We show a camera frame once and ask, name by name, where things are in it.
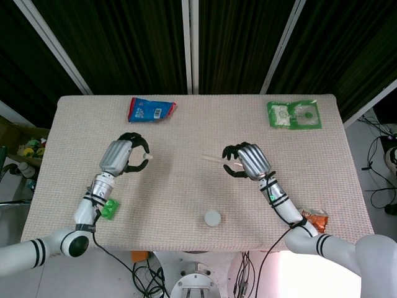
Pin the clear plastic tube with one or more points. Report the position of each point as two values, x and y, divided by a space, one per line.
214 159

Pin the green toy block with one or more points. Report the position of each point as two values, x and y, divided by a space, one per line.
111 210

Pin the cardboard box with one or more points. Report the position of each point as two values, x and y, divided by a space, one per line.
12 133

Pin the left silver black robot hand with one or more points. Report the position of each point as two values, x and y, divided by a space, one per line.
114 156

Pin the white round cap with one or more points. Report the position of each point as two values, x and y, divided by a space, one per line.
212 218

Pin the yellow green plush toys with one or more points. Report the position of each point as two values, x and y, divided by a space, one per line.
29 150

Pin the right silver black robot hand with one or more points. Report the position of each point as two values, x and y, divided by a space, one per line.
252 159

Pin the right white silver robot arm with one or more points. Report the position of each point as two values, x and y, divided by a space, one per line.
283 206

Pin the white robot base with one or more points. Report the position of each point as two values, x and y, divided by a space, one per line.
195 281

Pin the white slanted frame post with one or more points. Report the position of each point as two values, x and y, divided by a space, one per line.
283 46
372 102
59 46
15 113

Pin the white double upright frame post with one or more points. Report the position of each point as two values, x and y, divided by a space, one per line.
190 46

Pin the dark green curtain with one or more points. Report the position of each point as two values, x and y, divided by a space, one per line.
239 40
124 40
28 68
347 40

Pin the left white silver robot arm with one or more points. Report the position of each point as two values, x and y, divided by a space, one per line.
102 187

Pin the black white device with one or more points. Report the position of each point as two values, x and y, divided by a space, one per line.
392 155

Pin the orange box under table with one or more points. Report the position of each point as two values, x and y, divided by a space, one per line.
139 256

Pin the blue snack bag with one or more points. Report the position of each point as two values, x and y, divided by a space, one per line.
145 110

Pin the small white cylinder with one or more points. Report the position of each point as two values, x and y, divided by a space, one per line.
149 156

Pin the green plastic packet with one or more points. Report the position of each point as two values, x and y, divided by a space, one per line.
282 115

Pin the white plastic bottle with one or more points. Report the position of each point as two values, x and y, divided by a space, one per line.
26 170

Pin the orange snack bag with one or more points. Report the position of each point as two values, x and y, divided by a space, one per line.
319 220

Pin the pink waffle tablecloth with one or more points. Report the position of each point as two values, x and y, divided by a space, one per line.
186 192

